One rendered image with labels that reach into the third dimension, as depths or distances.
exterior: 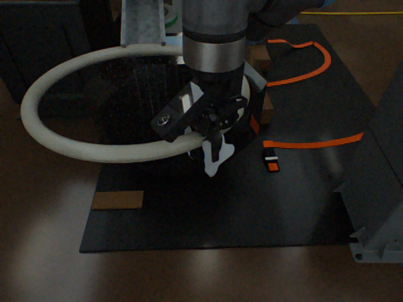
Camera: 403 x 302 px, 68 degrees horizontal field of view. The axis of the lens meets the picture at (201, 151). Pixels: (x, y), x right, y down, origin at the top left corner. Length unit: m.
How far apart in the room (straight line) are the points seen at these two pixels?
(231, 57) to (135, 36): 0.58
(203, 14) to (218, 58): 0.06
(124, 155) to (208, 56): 0.21
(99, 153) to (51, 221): 1.19
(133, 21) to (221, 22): 0.65
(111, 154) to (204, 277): 0.97
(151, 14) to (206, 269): 1.03
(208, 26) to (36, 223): 1.45
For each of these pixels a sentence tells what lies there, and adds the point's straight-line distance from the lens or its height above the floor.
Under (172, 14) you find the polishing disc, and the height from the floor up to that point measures 0.83.
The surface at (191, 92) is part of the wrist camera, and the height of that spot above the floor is 1.03.
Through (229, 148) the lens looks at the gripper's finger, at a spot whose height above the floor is 0.91.
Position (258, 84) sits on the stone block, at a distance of 1.33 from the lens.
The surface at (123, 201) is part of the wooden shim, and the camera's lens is 1.59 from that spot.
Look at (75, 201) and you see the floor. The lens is 1.71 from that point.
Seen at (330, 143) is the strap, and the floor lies 0.02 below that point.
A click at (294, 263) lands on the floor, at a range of 1.47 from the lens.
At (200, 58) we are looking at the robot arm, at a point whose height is 1.09.
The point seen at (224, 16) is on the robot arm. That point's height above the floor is 1.15.
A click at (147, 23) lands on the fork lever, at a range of 1.02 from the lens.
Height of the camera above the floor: 1.30
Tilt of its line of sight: 46 degrees down
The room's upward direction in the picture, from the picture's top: straight up
